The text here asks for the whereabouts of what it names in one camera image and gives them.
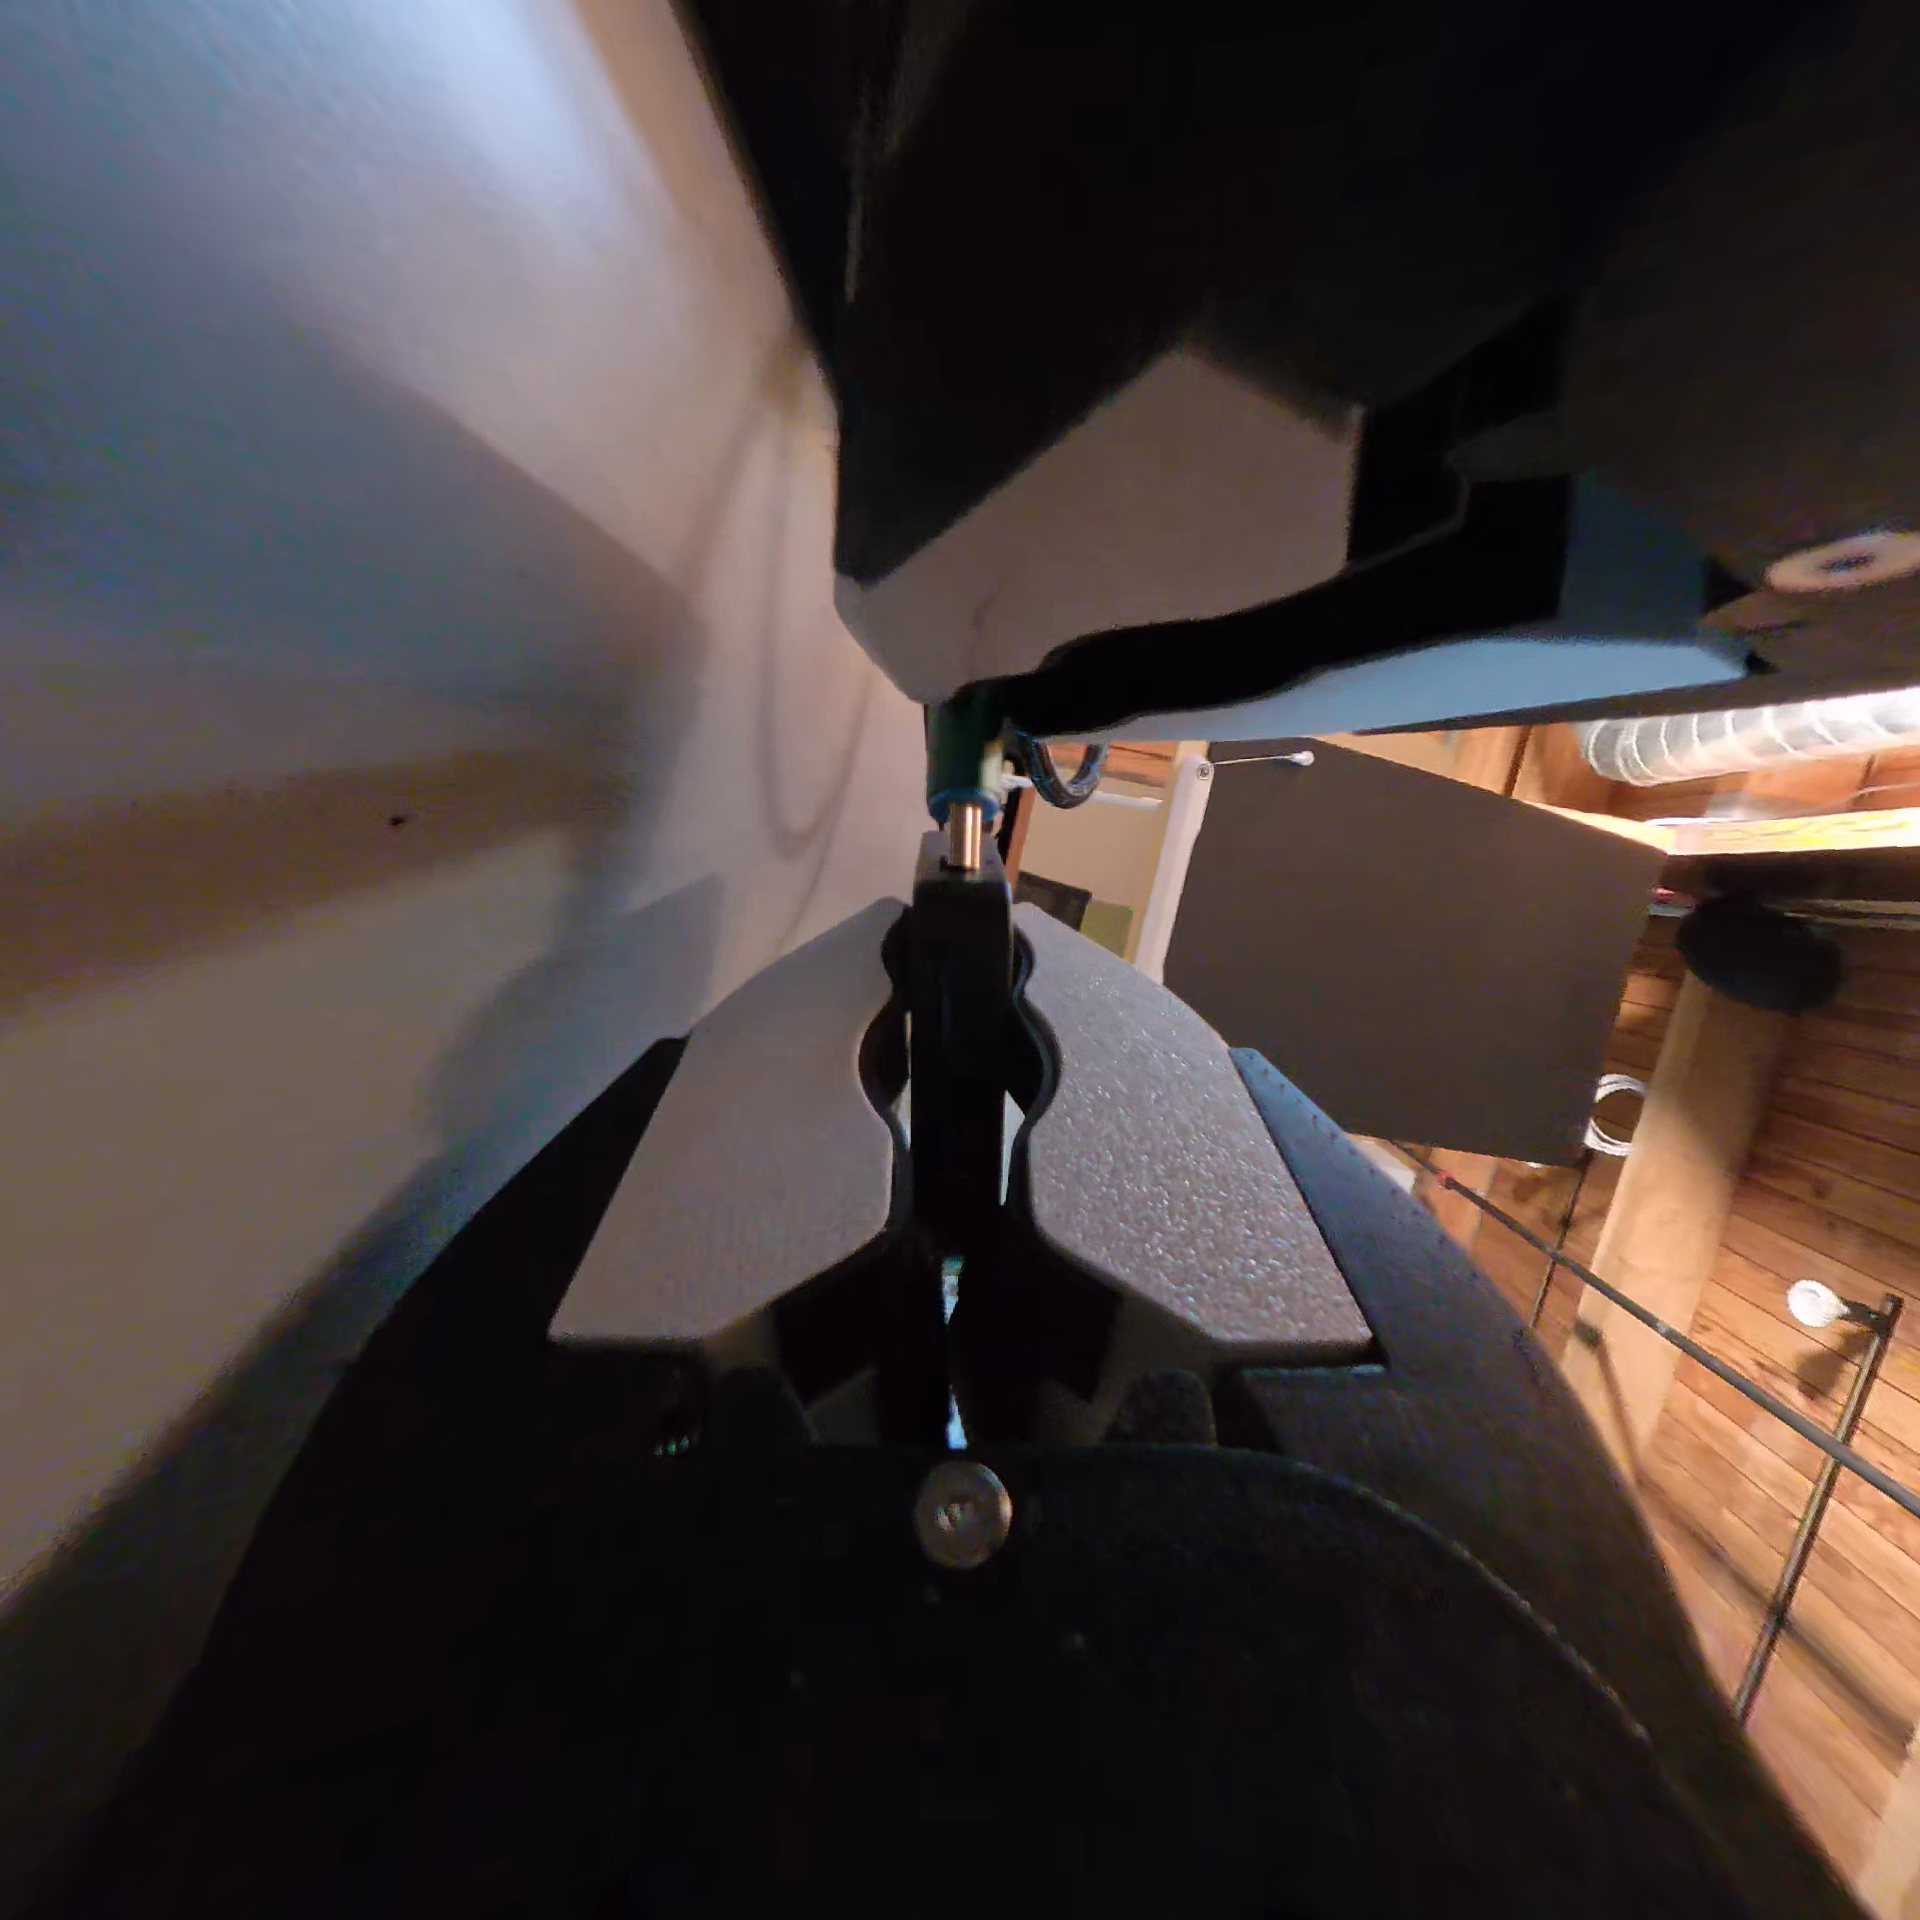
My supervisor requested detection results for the black round ceiling fixture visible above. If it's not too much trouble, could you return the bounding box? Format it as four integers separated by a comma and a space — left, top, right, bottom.
1673, 895, 1849, 1020

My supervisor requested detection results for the black board tan backing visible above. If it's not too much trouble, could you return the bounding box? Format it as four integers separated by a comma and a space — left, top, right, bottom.
1163, 741, 1671, 1169

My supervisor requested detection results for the silver air duct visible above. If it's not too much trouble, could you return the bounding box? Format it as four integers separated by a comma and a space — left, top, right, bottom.
1566, 695, 1920, 790

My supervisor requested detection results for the white board stand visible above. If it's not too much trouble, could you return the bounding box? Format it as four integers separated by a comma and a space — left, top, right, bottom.
1132, 745, 1322, 984

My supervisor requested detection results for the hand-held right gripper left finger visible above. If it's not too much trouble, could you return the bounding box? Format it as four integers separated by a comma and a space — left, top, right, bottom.
550, 900, 919, 1352

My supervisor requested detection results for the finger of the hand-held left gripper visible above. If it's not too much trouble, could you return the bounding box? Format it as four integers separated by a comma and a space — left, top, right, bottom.
833, 352, 1370, 710
1051, 479, 1760, 748

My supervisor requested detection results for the dark grey port hub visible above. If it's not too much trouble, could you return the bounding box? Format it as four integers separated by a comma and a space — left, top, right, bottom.
905, 831, 1021, 1261

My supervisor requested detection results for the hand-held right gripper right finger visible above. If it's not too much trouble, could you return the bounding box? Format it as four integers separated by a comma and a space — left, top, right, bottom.
1008, 900, 1375, 1368

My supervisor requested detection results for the black braided hdmi cable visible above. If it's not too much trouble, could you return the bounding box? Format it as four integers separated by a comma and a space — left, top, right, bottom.
923, 682, 1112, 875

